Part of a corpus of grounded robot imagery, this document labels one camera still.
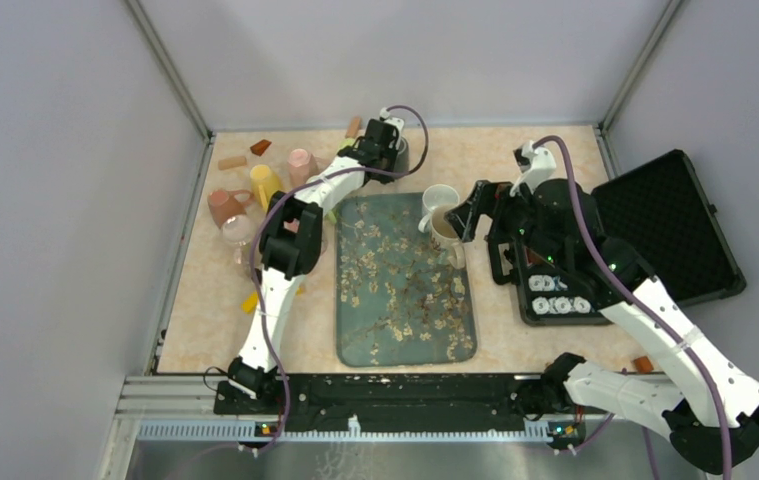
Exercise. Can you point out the dark red wooden block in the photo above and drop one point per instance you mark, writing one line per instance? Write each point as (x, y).
(260, 147)

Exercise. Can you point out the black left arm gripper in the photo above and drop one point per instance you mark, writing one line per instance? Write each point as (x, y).
(391, 151)

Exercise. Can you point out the black poker chip case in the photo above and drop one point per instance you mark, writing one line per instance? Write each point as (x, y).
(659, 213)

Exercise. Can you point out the pale pink tall mug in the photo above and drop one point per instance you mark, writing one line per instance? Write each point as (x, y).
(301, 166)

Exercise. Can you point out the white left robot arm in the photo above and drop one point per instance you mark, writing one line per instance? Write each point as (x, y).
(290, 240)

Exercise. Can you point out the small orange block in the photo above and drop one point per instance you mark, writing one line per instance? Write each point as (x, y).
(643, 365)

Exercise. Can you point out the tan cylinder block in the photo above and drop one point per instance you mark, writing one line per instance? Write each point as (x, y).
(353, 127)

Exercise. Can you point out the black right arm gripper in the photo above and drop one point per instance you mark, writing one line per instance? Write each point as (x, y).
(491, 199)

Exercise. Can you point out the light green mug with handle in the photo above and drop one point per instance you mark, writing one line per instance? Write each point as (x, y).
(347, 142)

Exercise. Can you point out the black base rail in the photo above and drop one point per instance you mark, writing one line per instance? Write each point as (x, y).
(401, 403)

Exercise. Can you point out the yellow mug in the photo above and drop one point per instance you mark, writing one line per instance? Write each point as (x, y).
(265, 182)

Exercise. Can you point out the yellow wooden block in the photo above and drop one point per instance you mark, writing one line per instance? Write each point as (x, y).
(249, 305)

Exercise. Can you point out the dark teal mug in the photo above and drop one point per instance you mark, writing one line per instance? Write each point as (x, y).
(402, 161)

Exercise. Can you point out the cream patterned mug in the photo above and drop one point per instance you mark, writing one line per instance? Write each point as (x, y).
(444, 240)

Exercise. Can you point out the terracotta mug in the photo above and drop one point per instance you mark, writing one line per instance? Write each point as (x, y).
(225, 204)

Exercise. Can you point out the teal blossom-pattern tray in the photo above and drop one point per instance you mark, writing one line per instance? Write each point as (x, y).
(399, 301)

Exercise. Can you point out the beige wooden block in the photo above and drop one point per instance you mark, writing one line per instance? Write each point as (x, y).
(232, 162)

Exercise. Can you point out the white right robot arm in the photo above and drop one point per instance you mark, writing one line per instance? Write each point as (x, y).
(709, 409)

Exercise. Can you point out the white and blue mug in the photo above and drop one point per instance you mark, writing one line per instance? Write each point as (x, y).
(433, 197)

